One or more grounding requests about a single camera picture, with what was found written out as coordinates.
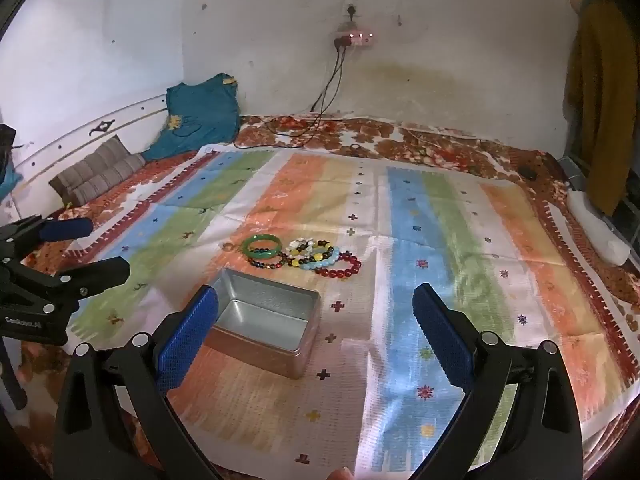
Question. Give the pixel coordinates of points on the brown floral bedsheet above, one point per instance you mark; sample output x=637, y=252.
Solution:
x=375, y=132

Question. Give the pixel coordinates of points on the grey metal frame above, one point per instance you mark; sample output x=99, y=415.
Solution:
x=570, y=170

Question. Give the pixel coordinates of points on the pink power strip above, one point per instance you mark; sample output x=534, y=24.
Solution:
x=357, y=38

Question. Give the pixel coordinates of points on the teal garment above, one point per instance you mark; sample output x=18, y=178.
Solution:
x=200, y=115

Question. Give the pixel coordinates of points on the dark bag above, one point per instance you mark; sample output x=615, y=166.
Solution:
x=6, y=150

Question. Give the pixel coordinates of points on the white rolled cloth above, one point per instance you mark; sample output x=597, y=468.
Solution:
x=595, y=230

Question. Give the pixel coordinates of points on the white bed headboard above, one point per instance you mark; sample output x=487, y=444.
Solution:
x=75, y=135

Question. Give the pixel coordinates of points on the grey striped pillow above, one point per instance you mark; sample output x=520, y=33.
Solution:
x=95, y=170

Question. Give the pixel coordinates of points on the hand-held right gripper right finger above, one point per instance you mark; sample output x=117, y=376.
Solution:
x=440, y=340

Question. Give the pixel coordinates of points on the mustard hanging garment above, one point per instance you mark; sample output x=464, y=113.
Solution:
x=600, y=85

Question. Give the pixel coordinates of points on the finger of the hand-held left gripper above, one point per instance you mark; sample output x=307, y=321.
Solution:
x=100, y=271
x=65, y=228

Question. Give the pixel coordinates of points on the colourful striped mat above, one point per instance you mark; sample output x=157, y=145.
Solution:
x=400, y=210

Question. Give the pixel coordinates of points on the black wall plug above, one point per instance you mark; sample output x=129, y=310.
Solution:
x=351, y=10

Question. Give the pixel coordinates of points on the small black object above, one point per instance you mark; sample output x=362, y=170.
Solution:
x=527, y=173

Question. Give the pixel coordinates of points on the clear plastic tray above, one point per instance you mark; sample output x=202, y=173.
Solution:
x=260, y=310

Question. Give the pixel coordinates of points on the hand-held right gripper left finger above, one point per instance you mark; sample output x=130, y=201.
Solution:
x=190, y=340

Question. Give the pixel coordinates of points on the green jade bangle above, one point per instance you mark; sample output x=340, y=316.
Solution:
x=246, y=248

